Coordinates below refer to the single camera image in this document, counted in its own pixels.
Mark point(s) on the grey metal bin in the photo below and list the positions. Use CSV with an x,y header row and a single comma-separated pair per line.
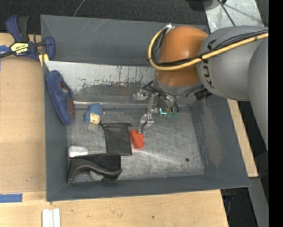
x,y
170,155

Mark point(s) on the red toy block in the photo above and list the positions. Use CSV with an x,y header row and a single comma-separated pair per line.
x,y
137,139

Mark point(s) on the blue knitted toy doll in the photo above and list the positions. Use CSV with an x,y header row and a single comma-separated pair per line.
x,y
93,112

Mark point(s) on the blue oval cloth slipper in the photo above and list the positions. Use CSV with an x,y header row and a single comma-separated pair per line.
x,y
58,98

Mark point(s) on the black flat cloth pouch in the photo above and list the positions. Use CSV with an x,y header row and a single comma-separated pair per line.
x,y
117,138

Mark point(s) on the black cylinder on white bracket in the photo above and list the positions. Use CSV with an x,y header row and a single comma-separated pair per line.
x,y
203,94

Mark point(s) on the small white plastic object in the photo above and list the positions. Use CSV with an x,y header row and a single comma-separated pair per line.
x,y
77,151

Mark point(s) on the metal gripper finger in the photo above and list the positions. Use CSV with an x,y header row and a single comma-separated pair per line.
x,y
143,123
150,120

